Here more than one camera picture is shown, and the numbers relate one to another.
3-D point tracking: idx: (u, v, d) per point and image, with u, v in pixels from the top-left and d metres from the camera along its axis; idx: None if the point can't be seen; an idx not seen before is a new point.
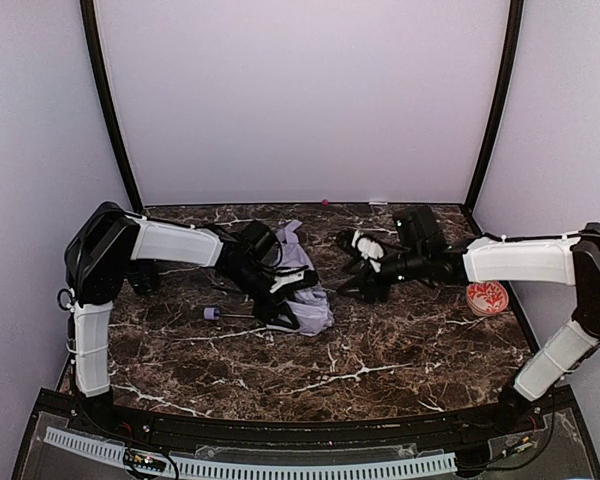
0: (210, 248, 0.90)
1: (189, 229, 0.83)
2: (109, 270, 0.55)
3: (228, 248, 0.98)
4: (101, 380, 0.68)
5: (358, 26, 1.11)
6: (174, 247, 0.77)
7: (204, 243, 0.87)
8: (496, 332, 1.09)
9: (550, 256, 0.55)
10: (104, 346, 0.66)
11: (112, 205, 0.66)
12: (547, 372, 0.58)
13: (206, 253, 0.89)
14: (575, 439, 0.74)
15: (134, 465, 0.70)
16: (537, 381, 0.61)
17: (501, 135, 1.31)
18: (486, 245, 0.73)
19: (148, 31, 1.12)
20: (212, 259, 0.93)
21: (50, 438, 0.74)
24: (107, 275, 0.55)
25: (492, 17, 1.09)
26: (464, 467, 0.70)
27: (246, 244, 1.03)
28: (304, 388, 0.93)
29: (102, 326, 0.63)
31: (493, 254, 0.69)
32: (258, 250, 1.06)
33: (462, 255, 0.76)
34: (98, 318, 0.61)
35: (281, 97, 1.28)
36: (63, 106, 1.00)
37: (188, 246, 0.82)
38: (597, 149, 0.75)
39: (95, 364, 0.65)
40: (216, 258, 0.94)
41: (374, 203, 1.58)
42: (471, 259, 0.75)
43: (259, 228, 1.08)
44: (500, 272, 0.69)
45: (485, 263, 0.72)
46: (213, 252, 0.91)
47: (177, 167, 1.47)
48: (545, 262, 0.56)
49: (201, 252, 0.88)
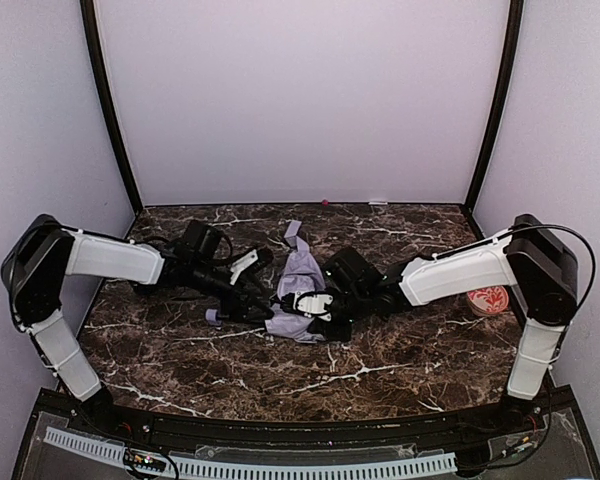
0: (151, 264, 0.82)
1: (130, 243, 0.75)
2: (48, 283, 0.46)
3: (170, 264, 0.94)
4: (92, 379, 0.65)
5: (358, 26, 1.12)
6: (115, 263, 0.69)
7: (144, 259, 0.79)
8: (497, 332, 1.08)
9: (485, 262, 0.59)
10: (77, 350, 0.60)
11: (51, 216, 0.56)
12: (533, 372, 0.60)
13: (146, 269, 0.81)
14: (575, 439, 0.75)
15: (134, 465, 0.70)
16: (528, 384, 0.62)
17: (501, 135, 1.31)
18: (417, 268, 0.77)
19: (148, 31, 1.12)
20: (154, 277, 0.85)
21: (50, 438, 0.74)
24: (47, 289, 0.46)
25: (492, 17, 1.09)
26: (464, 467, 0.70)
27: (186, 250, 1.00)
28: (304, 388, 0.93)
29: (63, 336, 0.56)
31: (428, 273, 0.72)
32: (204, 253, 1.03)
33: (401, 283, 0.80)
34: (55, 330, 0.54)
35: (281, 97, 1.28)
36: (63, 105, 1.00)
37: (130, 263, 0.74)
38: (597, 149, 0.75)
39: (77, 372, 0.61)
40: (158, 275, 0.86)
41: (374, 203, 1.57)
42: (410, 285, 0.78)
43: (198, 229, 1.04)
44: (441, 287, 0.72)
45: (425, 285, 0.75)
46: (155, 269, 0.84)
47: (177, 167, 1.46)
48: (481, 270, 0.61)
49: (142, 271, 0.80)
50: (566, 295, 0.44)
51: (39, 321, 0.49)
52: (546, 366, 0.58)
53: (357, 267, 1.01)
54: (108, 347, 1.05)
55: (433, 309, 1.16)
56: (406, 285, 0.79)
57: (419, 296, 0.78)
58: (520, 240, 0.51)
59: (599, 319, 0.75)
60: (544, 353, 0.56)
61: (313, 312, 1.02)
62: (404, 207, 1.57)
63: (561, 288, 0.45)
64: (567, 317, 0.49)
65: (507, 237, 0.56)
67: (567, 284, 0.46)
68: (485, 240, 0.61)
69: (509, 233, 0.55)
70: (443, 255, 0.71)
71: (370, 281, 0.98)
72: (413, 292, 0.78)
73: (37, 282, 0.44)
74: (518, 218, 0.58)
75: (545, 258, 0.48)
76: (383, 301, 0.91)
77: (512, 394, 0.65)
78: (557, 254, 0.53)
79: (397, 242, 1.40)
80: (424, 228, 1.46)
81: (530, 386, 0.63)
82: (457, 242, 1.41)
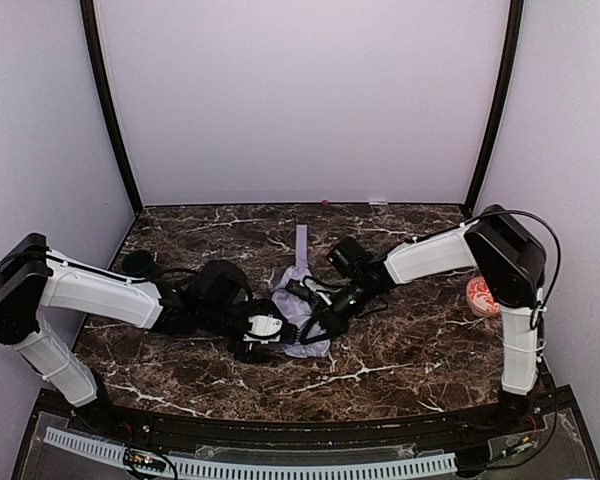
0: (145, 310, 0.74)
1: (125, 284, 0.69)
2: (22, 313, 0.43)
3: (171, 311, 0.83)
4: (84, 392, 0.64)
5: (358, 26, 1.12)
6: (103, 302, 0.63)
7: (140, 303, 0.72)
8: (496, 332, 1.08)
9: (452, 244, 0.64)
10: (70, 363, 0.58)
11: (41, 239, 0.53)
12: (522, 363, 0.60)
13: (139, 314, 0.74)
14: (575, 439, 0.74)
15: (134, 465, 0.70)
16: (520, 376, 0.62)
17: (501, 135, 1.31)
18: (401, 248, 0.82)
19: (148, 31, 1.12)
20: (148, 322, 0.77)
21: (50, 438, 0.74)
24: (19, 318, 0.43)
25: (492, 17, 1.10)
26: (464, 467, 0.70)
27: (196, 294, 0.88)
28: (304, 388, 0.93)
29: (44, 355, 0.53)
31: (407, 253, 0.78)
32: (215, 299, 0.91)
33: (385, 261, 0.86)
34: (34, 350, 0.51)
35: (281, 98, 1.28)
36: (63, 106, 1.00)
37: (120, 304, 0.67)
38: (597, 150, 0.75)
39: (69, 382, 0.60)
40: (152, 321, 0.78)
41: (374, 203, 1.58)
42: (392, 264, 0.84)
43: (215, 271, 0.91)
44: (414, 268, 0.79)
45: (405, 264, 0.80)
46: (151, 314, 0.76)
47: (177, 167, 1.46)
48: (449, 252, 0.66)
49: (135, 315, 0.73)
50: (520, 277, 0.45)
51: (14, 343, 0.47)
52: (532, 354, 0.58)
53: (352, 253, 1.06)
54: (108, 347, 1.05)
55: (433, 309, 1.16)
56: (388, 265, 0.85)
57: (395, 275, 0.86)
58: (481, 222, 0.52)
59: (599, 319, 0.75)
60: (525, 341, 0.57)
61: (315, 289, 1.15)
62: (404, 207, 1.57)
63: (514, 269, 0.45)
64: (524, 300, 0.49)
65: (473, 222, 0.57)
67: (523, 267, 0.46)
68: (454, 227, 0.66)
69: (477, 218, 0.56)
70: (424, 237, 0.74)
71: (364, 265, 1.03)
72: (394, 270, 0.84)
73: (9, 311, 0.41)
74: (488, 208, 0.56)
75: (503, 241, 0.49)
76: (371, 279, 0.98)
77: (506, 389, 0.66)
78: (523, 242, 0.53)
79: (397, 242, 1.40)
80: (424, 228, 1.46)
81: (525, 379, 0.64)
82: None
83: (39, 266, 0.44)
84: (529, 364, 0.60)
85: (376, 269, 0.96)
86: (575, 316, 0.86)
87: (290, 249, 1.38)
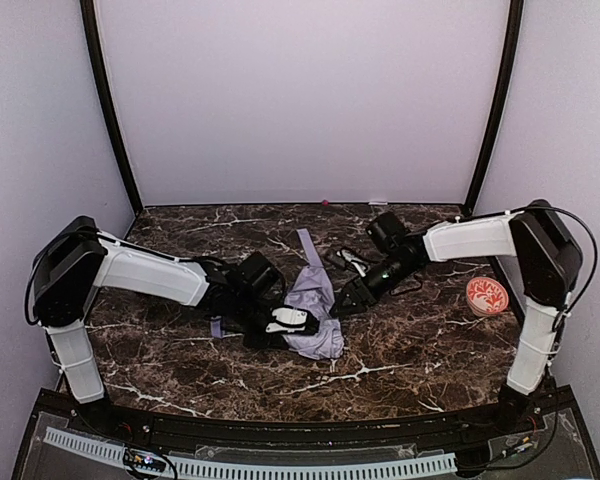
0: (190, 286, 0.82)
1: (171, 261, 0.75)
2: (74, 293, 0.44)
3: (216, 289, 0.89)
4: (93, 391, 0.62)
5: (358, 27, 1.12)
6: (148, 278, 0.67)
7: (188, 280, 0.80)
8: (497, 332, 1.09)
9: (494, 229, 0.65)
10: (90, 358, 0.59)
11: (88, 221, 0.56)
12: (531, 362, 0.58)
13: (185, 290, 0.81)
14: (575, 439, 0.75)
15: (134, 465, 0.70)
16: (528, 376, 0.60)
17: (500, 135, 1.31)
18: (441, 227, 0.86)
19: (149, 31, 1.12)
20: (193, 299, 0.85)
21: (50, 438, 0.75)
24: (68, 301, 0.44)
25: (492, 17, 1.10)
26: (464, 467, 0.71)
27: (239, 280, 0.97)
28: (304, 388, 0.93)
29: (77, 343, 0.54)
31: (449, 231, 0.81)
32: (255, 287, 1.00)
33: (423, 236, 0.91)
34: (70, 336, 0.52)
35: (281, 98, 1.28)
36: (63, 106, 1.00)
37: (164, 280, 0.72)
38: (597, 150, 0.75)
39: (81, 378, 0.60)
40: (197, 298, 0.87)
41: (374, 203, 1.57)
42: (430, 240, 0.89)
43: (260, 261, 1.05)
44: (455, 249, 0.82)
45: (442, 242, 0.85)
46: (197, 291, 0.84)
47: (177, 167, 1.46)
48: (491, 236, 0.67)
49: (182, 291, 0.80)
50: (555, 275, 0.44)
51: (54, 327, 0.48)
52: (543, 357, 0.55)
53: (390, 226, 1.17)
54: (108, 347, 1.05)
55: (433, 309, 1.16)
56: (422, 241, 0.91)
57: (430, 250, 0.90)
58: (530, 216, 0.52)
59: (599, 319, 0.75)
60: (541, 341, 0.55)
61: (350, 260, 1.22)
62: (404, 207, 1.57)
63: (552, 265, 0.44)
64: (556, 301, 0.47)
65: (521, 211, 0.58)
67: (561, 265, 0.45)
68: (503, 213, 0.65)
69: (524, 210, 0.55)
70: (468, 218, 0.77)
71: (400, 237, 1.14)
72: (433, 248, 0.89)
73: (58, 294, 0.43)
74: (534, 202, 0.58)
75: (545, 236, 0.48)
76: (406, 250, 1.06)
77: (512, 386, 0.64)
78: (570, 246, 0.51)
79: None
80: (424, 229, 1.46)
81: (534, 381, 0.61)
82: None
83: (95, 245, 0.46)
84: (537, 365, 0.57)
85: (411, 242, 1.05)
86: (575, 315, 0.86)
87: (290, 249, 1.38)
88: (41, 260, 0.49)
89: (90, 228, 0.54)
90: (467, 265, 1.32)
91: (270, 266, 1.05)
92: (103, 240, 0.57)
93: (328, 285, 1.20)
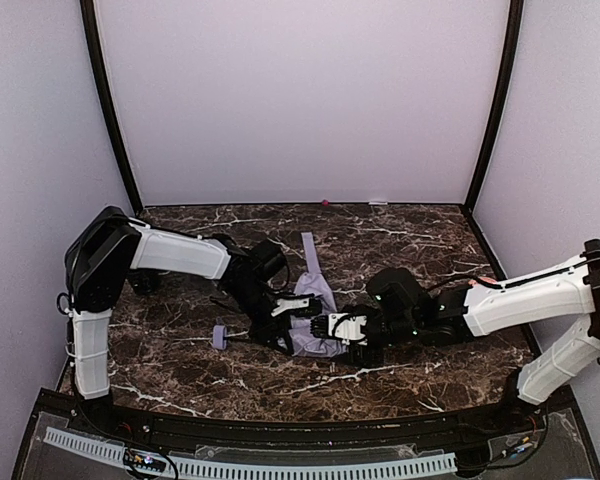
0: (216, 261, 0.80)
1: (195, 239, 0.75)
2: (110, 279, 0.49)
3: (237, 261, 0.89)
4: (100, 386, 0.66)
5: (358, 27, 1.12)
6: (176, 258, 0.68)
7: (211, 255, 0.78)
8: (497, 332, 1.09)
9: (558, 294, 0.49)
10: (105, 351, 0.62)
11: (115, 210, 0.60)
12: (554, 379, 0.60)
13: (211, 265, 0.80)
14: (575, 439, 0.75)
15: (135, 465, 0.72)
16: (543, 387, 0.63)
17: (500, 135, 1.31)
18: (484, 296, 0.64)
19: (149, 31, 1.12)
20: (218, 272, 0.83)
21: (50, 438, 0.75)
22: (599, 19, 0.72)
24: (108, 284, 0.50)
25: (491, 18, 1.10)
26: (464, 467, 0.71)
27: (255, 262, 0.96)
28: (304, 388, 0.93)
29: (100, 333, 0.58)
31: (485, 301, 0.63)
32: (265, 270, 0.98)
33: (463, 314, 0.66)
34: (96, 325, 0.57)
35: (281, 99, 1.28)
36: (62, 106, 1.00)
37: (191, 258, 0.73)
38: (596, 150, 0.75)
39: (91, 370, 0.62)
40: (222, 271, 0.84)
41: (374, 203, 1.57)
42: (474, 317, 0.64)
43: (269, 247, 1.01)
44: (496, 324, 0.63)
45: (493, 316, 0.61)
46: (221, 265, 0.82)
47: (177, 168, 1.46)
48: (553, 303, 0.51)
49: (207, 267, 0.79)
50: None
51: (94, 312, 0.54)
52: (568, 377, 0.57)
53: (414, 293, 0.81)
54: (108, 347, 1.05)
55: None
56: (338, 318, 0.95)
57: (349, 333, 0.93)
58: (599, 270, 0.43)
59: None
60: (572, 365, 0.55)
61: (350, 338, 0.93)
62: (404, 207, 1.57)
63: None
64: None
65: (586, 266, 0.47)
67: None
68: (561, 270, 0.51)
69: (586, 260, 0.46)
70: (512, 282, 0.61)
71: (425, 309, 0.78)
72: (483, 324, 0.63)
73: (99, 279, 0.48)
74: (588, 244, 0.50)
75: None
76: (441, 334, 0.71)
77: (524, 395, 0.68)
78: None
79: (397, 242, 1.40)
80: (424, 229, 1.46)
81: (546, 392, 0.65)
82: (456, 242, 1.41)
83: (129, 229, 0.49)
84: (557, 381, 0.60)
85: (445, 322, 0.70)
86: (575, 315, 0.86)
87: (290, 249, 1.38)
88: (74, 255, 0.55)
89: (120, 214, 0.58)
90: (467, 265, 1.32)
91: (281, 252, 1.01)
92: (132, 225, 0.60)
93: (327, 290, 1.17)
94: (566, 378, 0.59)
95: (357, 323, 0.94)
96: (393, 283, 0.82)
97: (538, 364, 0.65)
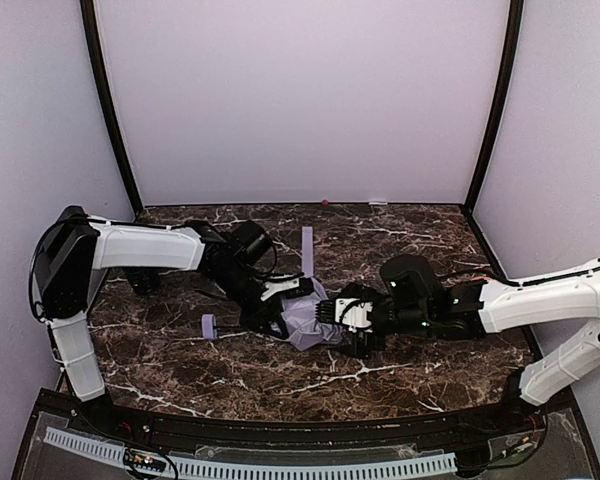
0: (189, 251, 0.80)
1: (164, 230, 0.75)
2: (73, 280, 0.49)
3: (213, 248, 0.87)
4: (96, 386, 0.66)
5: (357, 26, 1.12)
6: (144, 253, 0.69)
7: (183, 246, 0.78)
8: (497, 332, 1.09)
9: (575, 297, 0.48)
10: (91, 353, 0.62)
11: (77, 212, 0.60)
12: (558, 380, 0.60)
13: (184, 255, 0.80)
14: (575, 439, 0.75)
15: (134, 465, 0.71)
16: (546, 388, 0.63)
17: (500, 135, 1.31)
18: (500, 294, 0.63)
19: (148, 31, 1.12)
20: (193, 263, 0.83)
21: (50, 438, 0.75)
22: None
24: (74, 288, 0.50)
25: (491, 18, 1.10)
26: (464, 467, 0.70)
27: (237, 245, 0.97)
28: (304, 388, 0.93)
29: (80, 336, 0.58)
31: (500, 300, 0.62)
32: (250, 254, 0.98)
33: (477, 309, 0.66)
34: (75, 330, 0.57)
35: (281, 99, 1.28)
36: (63, 106, 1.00)
37: (161, 251, 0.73)
38: (596, 150, 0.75)
39: (81, 374, 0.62)
40: (197, 262, 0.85)
41: (374, 203, 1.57)
42: (488, 313, 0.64)
43: (251, 229, 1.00)
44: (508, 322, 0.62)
45: (507, 315, 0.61)
46: (195, 254, 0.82)
47: (177, 168, 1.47)
48: (570, 305, 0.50)
49: (180, 257, 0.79)
50: None
51: (65, 319, 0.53)
52: (572, 380, 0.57)
53: (430, 283, 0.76)
54: (108, 347, 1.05)
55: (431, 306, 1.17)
56: (346, 304, 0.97)
57: (357, 320, 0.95)
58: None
59: None
60: (579, 369, 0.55)
61: (357, 326, 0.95)
62: (404, 207, 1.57)
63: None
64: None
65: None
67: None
68: (580, 272, 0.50)
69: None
70: (530, 282, 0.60)
71: (439, 301, 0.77)
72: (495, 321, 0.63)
73: (63, 282, 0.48)
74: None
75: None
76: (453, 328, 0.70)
77: (525, 396, 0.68)
78: None
79: (397, 242, 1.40)
80: (424, 228, 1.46)
81: (548, 394, 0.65)
82: (456, 242, 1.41)
83: (85, 229, 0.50)
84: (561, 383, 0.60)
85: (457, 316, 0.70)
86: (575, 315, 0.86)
87: (290, 249, 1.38)
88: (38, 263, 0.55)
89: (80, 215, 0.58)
90: (467, 265, 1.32)
91: (265, 233, 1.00)
92: (92, 222, 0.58)
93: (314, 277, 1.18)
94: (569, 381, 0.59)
95: (363, 310, 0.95)
96: (410, 271, 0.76)
97: (542, 366, 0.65)
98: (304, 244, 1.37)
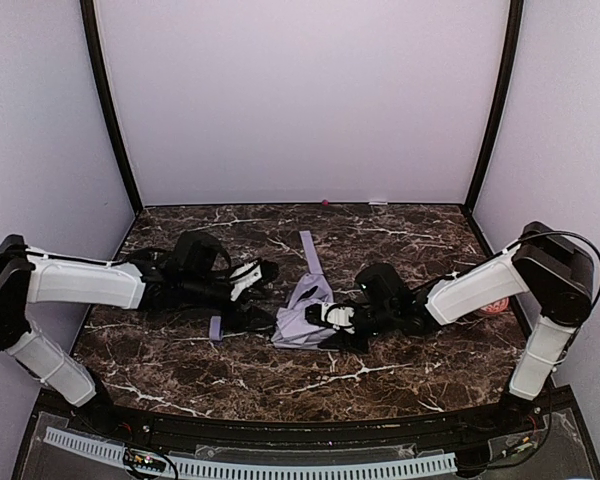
0: (129, 290, 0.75)
1: (104, 267, 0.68)
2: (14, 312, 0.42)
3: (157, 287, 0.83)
4: (84, 389, 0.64)
5: (358, 26, 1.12)
6: (84, 289, 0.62)
7: (123, 283, 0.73)
8: (497, 332, 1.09)
9: (497, 273, 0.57)
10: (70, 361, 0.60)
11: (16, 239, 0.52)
12: (539, 370, 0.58)
13: (123, 293, 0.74)
14: (575, 439, 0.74)
15: (135, 465, 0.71)
16: (531, 381, 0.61)
17: (501, 135, 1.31)
18: (441, 286, 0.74)
19: (148, 31, 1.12)
20: (134, 301, 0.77)
21: (50, 438, 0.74)
22: None
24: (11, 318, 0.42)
25: (492, 18, 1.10)
26: (464, 467, 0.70)
27: (175, 268, 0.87)
28: (304, 388, 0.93)
29: (49, 352, 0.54)
31: (445, 292, 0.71)
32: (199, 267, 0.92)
33: (426, 304, 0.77)
34: (36, 350, 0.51)
35: (282, 98, 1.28)
36: (62, 104, 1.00)
37: (101, 288, 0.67)
38: (596, 150, 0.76)
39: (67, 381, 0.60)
40: (137, 301, 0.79)
41: (374, 203, 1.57)
42: (435, 304, 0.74)
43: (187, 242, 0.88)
44: (457, 310, 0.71)
45: (449, 303, 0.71)
46: (135, 293, 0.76)
47: (178, 168, 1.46)
48: (493, 282, 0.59)
49: (117, 295, 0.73)
50: (577, 294, 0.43)
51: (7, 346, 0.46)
52: (550, 366, 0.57)
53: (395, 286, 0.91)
54: (108, 347, 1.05)
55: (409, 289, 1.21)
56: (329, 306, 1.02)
57: (339, 319, 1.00)
58: (526, 245, 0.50)
59: None
60: (551, 351, 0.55)
61: (340, 325, 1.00)
62: (404, 207, 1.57)
63: (573, 285, 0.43)
64: (583, 319, 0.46)
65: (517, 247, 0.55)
67: (580, 284, 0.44)
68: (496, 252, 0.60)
69: (517, 241, 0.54)
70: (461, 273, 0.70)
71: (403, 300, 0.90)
72: (439, 310, 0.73)
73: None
74: (526, 227, 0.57)
75: (552, 259, 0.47)
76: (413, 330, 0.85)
77: (514, 393, 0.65)
78: (571, 254, 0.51)
79: (397, 242, 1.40)
80: (424, 228, 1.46)
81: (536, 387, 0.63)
82: (457, 242, 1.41)
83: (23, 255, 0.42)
84: (541, 372, 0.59)
85: (417, 314, 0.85)
86: None
87: (290, 249, 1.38)
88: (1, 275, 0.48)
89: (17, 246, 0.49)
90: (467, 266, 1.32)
91: (202, 239, 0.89)
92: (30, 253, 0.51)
93: (328, 289, 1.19)
94: (548, 368, 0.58)
95: (347, 308, 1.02)
96: (377, 275, 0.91)
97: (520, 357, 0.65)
98: (304, 243, 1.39)
